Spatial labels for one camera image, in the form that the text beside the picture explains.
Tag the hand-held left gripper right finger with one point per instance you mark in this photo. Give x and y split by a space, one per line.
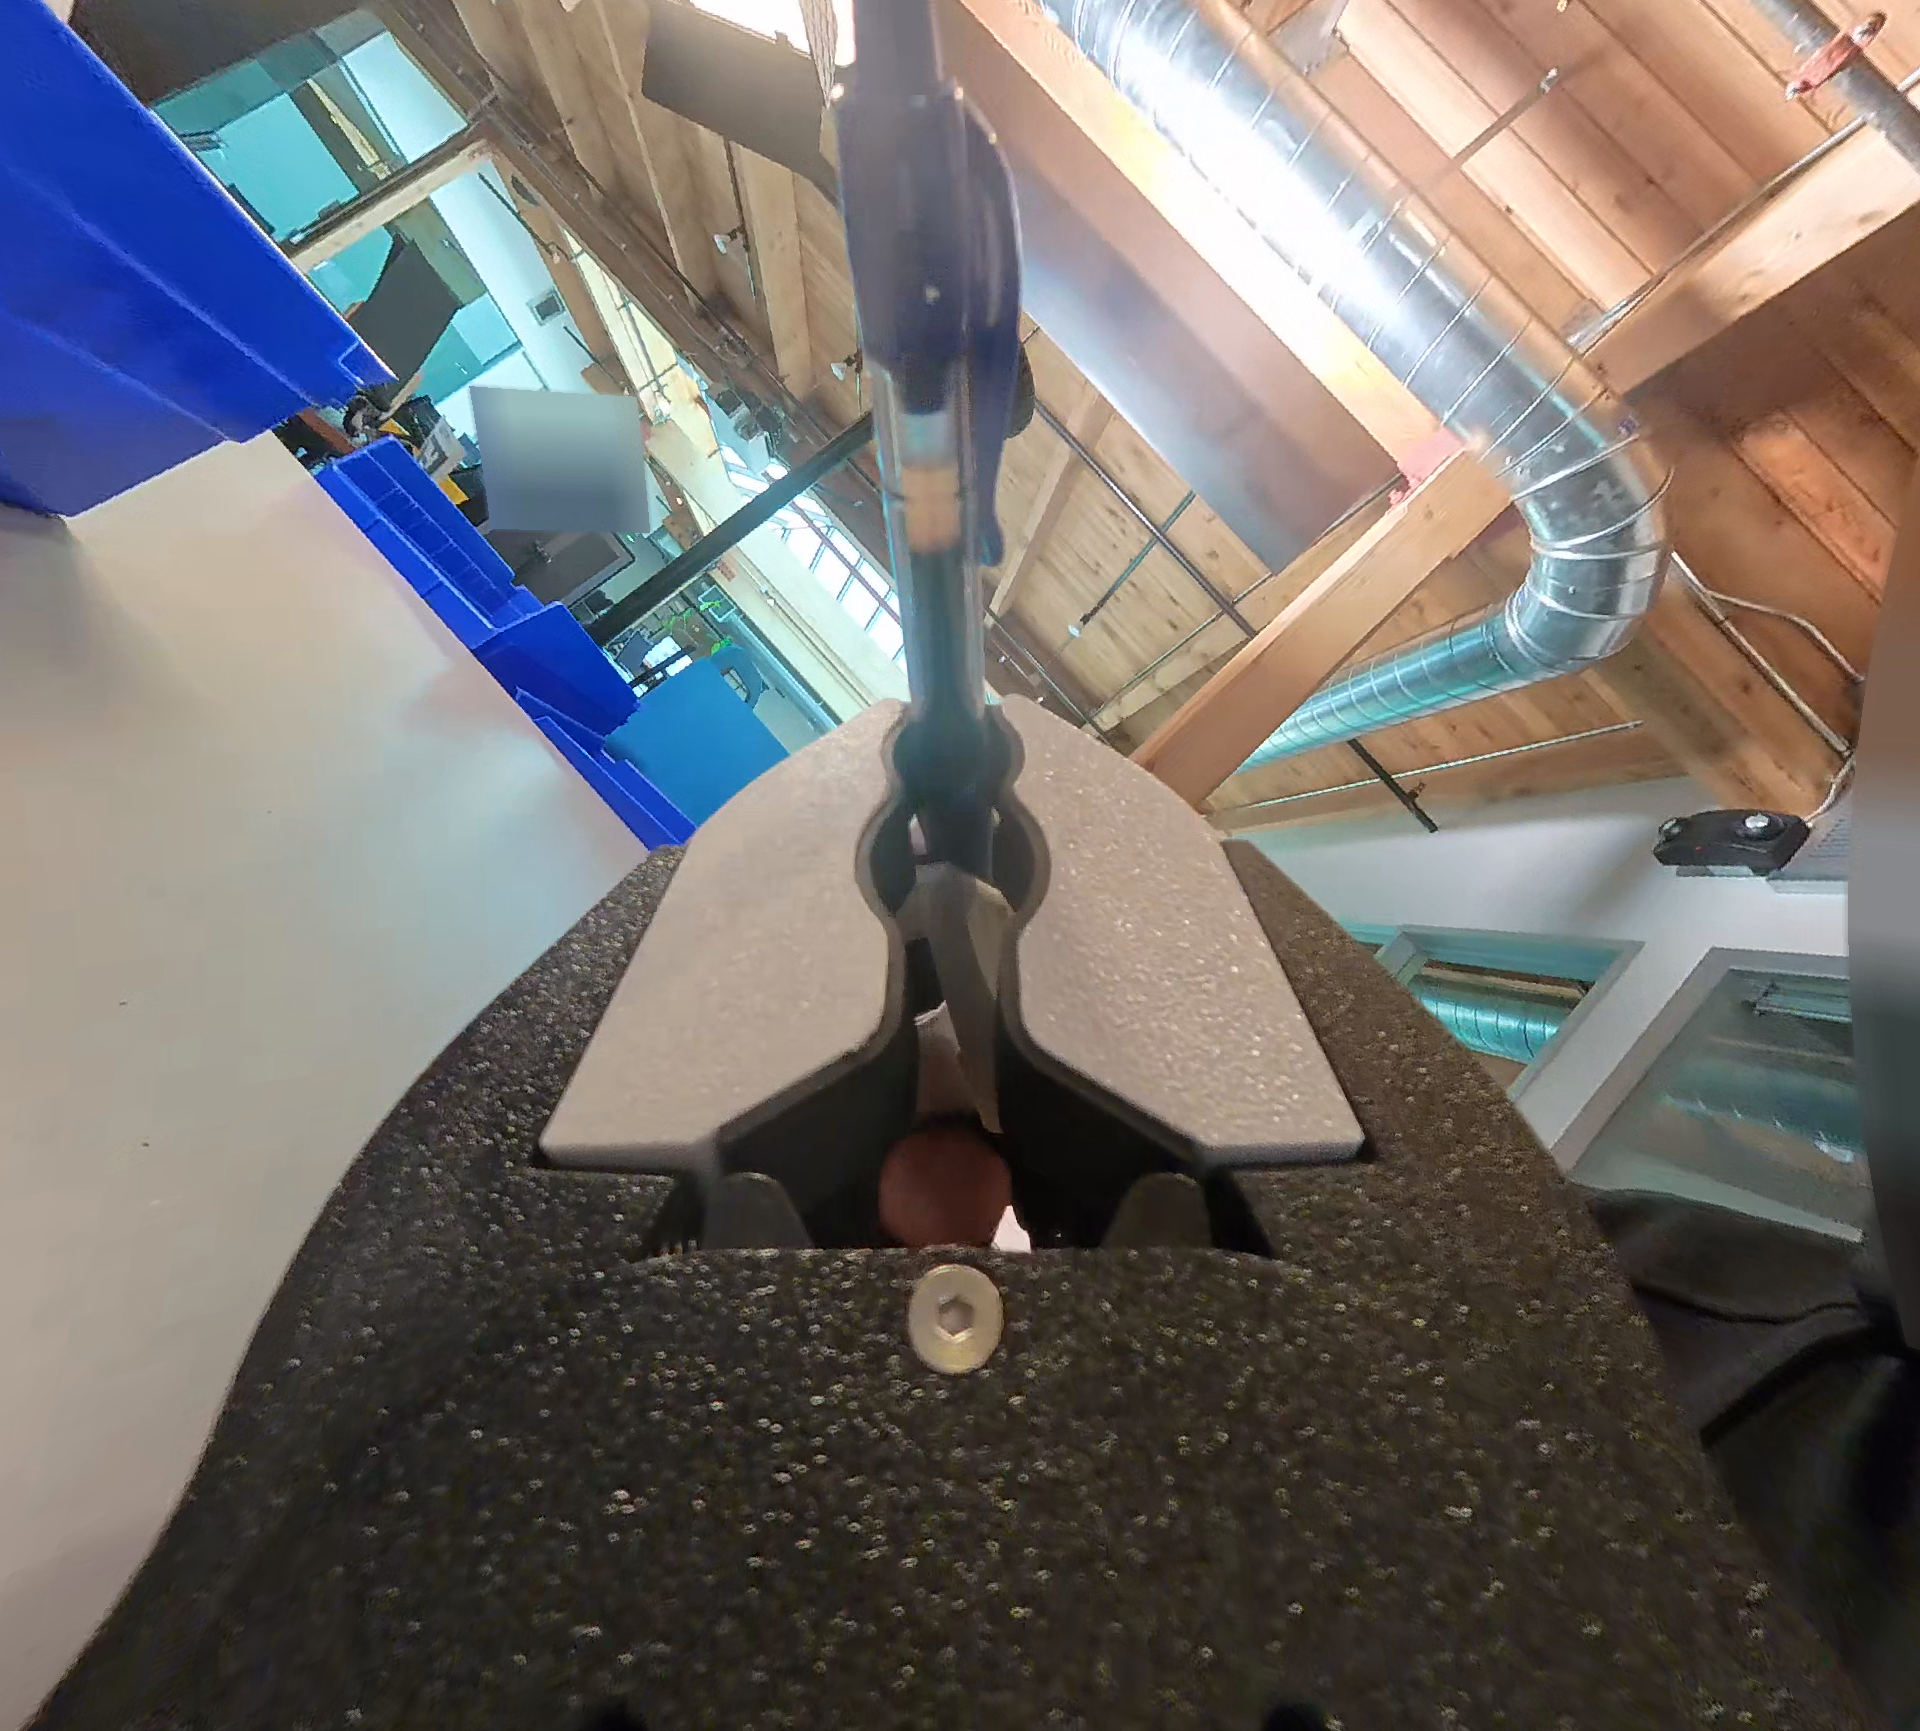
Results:
1187 997

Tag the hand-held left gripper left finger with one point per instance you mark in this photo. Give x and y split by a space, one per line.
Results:
736 997

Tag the blue pen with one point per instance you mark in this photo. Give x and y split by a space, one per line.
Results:
900 186

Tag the blue plastic bin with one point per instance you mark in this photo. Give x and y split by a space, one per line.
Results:
135 307

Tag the blue storage bin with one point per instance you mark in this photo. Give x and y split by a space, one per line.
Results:
564 667
608 778
406 530

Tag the blue cabinet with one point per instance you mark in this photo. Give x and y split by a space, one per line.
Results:
706 741

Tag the black pole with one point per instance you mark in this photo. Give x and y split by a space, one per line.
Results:
750 509

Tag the person's dark clothing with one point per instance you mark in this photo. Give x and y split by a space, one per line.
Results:
1771 1341

